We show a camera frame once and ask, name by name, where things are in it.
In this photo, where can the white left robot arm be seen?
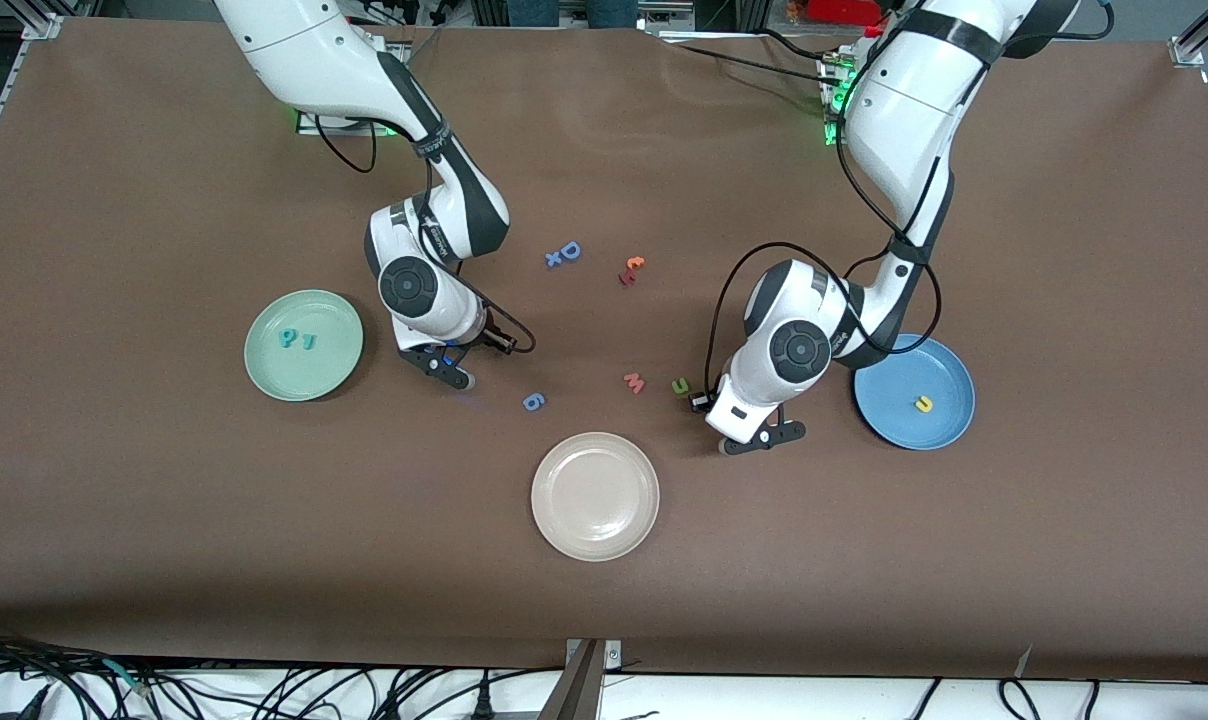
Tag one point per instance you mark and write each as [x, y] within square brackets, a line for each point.
[799, 352]

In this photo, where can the pink letter w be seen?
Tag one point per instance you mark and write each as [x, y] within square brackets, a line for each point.
[634, 383]

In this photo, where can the blue round plate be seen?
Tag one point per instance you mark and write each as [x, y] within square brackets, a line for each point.
[949, 380]

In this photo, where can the red box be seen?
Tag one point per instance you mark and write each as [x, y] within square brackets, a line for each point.
[844, 10]

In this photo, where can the blue letter g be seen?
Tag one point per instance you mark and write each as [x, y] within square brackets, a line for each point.
[533, 401]

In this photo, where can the beige round plate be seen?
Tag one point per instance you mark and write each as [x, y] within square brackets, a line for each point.
[595, 496]

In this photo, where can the aluminium camera post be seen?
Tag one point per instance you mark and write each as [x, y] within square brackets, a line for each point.
[584, 690]

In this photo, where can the grey metal equipment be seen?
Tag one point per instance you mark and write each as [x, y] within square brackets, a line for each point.
[664, 12]

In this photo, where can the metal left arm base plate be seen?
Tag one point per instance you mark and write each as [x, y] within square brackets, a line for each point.
[832, 138]

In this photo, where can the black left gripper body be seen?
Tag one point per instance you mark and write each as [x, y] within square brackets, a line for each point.
[701, 401]

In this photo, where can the green round plate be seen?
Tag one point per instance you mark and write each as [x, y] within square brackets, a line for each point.
[304, 380]

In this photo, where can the yellow letter u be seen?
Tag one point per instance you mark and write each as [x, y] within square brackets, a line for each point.
[923, 404]

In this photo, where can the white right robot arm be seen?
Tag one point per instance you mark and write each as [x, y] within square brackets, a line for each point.
[409, 288]

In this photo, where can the blue letter D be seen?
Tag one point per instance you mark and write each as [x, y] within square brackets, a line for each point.
[569, 250]

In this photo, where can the teal letter p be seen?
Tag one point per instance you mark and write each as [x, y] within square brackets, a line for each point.
[287, 338]

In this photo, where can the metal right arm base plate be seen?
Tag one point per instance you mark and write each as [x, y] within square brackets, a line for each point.
[309, 126]

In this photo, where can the aluminium frame profile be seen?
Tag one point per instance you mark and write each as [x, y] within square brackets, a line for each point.
[44, 22]
[1199, 35]

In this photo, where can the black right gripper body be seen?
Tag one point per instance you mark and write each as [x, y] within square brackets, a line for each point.
[491, 339]

